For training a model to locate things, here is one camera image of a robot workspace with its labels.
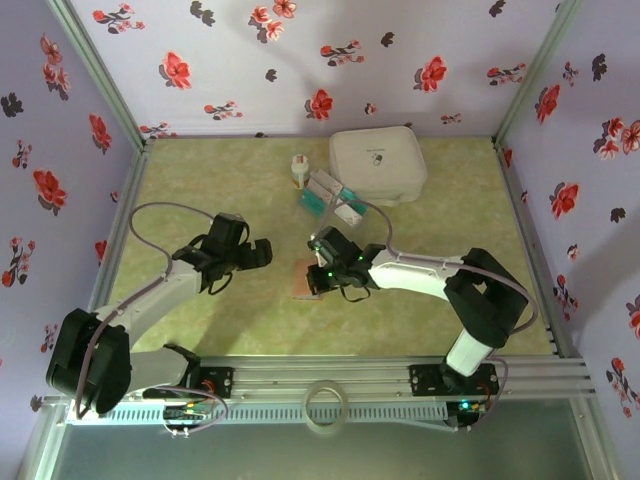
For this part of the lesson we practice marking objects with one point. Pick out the pink leather card holder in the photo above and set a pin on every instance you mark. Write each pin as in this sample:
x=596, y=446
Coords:
x=300, y=280

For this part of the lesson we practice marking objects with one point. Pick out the clear box with white card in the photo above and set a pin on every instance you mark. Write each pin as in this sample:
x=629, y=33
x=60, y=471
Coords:
x=324, y=178
x=350, y=216
x=315, y=190

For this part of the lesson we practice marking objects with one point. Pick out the clear box with teal card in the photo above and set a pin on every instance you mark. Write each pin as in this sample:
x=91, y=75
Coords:
x=360, y=206
x=312, y=202
x=348, y=194

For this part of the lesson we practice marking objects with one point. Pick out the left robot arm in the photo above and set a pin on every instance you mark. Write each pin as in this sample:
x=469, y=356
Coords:
x=150, y=310

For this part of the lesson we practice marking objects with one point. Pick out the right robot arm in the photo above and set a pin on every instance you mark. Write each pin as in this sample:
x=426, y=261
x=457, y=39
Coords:
x=415, y=275

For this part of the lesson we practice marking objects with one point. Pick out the brown medicine bottle white cap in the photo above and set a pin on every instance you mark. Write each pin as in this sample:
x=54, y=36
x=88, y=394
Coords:
x=300, y=172

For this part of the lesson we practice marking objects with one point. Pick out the white square container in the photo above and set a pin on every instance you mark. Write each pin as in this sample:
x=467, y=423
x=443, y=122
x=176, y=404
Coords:
x=380, y=170

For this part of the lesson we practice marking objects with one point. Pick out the aluminium mounting rail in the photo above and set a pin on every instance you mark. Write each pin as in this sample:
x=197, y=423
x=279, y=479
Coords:
x=320, y=370

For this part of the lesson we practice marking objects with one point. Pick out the aluminium table side rail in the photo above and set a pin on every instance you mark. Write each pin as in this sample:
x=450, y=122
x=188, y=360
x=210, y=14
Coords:
x=530, y=240
x=117, y=240

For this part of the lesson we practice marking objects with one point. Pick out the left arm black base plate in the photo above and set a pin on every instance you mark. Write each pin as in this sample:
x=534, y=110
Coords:
x=220, y=382

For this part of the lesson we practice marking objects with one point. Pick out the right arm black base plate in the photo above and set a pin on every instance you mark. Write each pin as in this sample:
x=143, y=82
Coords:
x=425, y=380

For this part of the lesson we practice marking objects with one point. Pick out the aluminium frame corner post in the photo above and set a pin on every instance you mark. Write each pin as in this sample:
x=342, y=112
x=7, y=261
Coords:
x=537, y=65
x=97, y=72

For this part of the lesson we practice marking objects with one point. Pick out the aluminium frame leg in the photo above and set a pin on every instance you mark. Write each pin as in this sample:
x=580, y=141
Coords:
x=40, y=445
x=595, y=440

